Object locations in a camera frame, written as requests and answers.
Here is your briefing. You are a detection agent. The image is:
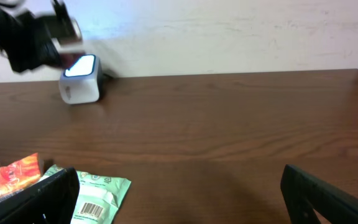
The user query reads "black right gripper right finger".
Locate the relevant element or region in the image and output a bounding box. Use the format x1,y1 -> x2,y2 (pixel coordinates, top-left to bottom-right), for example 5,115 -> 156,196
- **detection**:
280,164 -> 358,223

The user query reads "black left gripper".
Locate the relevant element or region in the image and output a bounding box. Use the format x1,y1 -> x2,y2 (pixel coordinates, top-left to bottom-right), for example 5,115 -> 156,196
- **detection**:
0,4 -> 64,73

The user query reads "teal white snack packet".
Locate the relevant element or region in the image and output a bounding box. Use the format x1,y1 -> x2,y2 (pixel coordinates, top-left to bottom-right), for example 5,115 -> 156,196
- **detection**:
40,164 -> 132,224

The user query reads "small orange snack box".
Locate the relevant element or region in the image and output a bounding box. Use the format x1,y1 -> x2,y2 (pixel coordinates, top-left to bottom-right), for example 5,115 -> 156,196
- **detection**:
0,153 -> 42,202

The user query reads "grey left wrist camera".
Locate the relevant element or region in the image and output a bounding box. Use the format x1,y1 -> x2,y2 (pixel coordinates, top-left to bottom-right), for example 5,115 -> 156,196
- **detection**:
36,0 -> 83,45

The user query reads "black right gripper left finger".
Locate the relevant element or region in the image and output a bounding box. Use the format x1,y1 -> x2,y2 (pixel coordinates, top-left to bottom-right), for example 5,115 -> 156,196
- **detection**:
0,167 -> 80,224

